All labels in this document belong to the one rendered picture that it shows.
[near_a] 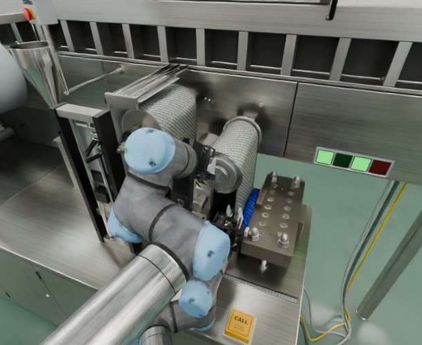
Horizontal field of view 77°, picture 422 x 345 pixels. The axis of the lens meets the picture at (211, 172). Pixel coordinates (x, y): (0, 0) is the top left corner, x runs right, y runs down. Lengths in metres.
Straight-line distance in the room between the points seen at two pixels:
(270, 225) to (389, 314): 1.40
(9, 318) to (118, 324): 1.94
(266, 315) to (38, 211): 1.01
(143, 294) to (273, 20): 0.82
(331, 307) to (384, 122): 1.37
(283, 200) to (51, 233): 0.92
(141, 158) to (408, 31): 0.78
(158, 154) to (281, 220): 0.65
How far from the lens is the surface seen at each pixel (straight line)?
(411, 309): 2.31
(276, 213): 1.00
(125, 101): 0.79
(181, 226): 0.39
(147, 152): 0.42
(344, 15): 0.93
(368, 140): 1.04
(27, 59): 1.12
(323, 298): 2.09
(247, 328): 0.87
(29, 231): 1.31
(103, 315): 0.35
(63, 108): 0.82
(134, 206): 0.45
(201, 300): 0.65
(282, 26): 0.94
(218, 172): 0.75
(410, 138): 1.06
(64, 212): 1.32
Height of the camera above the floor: 1.72
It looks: 36 degrees down
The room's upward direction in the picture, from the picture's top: straight up
